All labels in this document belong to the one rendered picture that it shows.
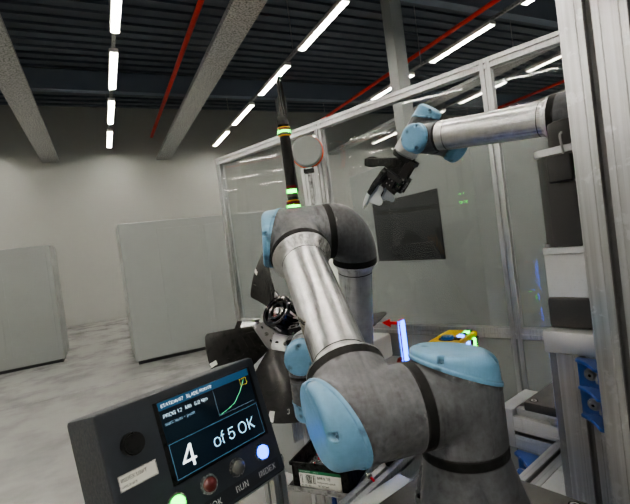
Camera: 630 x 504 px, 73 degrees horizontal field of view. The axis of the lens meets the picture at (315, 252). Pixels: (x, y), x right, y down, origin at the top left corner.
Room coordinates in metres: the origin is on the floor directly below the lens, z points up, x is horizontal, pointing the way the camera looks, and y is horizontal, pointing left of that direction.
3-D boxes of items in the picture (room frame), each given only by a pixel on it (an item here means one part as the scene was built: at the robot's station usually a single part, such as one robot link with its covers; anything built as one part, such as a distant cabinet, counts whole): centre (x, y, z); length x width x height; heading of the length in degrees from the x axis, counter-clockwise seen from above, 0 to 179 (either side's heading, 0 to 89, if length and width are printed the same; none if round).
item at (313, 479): (1.15, 0.01, 0.84); 0.22 x 0.17 x 0.07; 154
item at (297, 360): (1.00, 0.06, 1.17); 0.11 x 0.08 x 0.09; 176
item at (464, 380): (0.58, -0.16, 1.20); 0.13 x 0.12 x 0.14; 103
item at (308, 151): (2.13, -0.03, 1.88); 0.17 x 0.15 x 0.16; 49
